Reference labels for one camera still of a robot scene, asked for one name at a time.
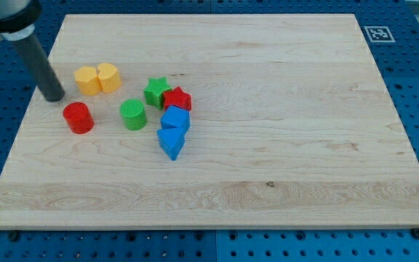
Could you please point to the green cylinder block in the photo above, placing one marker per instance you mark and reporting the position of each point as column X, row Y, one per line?
column 133, row 114

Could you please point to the red cylinder block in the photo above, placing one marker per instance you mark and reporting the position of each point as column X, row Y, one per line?
column 78, row 117

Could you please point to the black bolt front left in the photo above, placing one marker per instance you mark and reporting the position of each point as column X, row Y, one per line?
column 13, row 236

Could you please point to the white fiducial marker tag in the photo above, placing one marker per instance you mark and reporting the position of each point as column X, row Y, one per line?
column 379, row 34

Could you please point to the blue cube block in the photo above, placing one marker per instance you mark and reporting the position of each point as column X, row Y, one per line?
column 175, row 117

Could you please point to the black bolt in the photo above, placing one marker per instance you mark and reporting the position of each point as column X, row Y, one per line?
column 13, row 236
column 415, row 233

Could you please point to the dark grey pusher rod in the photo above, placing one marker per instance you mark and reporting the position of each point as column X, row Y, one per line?
column 35, row 59

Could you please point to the red star block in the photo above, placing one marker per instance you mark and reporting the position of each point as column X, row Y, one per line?
column 177, row 97

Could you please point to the yellow hexagon block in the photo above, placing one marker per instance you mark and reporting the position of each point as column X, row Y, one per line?
column 87, row 80

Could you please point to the green star block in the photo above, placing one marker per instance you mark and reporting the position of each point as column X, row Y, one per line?
column 154, row 92

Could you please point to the blue triangle block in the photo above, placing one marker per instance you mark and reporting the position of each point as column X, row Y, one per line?
column 171, row 141

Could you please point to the light wooden board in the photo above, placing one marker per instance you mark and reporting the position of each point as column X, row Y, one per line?
column 291, row 127

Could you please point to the black bolt front right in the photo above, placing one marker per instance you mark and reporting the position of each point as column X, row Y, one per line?
column 415, row 233

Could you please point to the yellow heart block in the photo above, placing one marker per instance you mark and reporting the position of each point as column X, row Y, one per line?
column 109, row 77

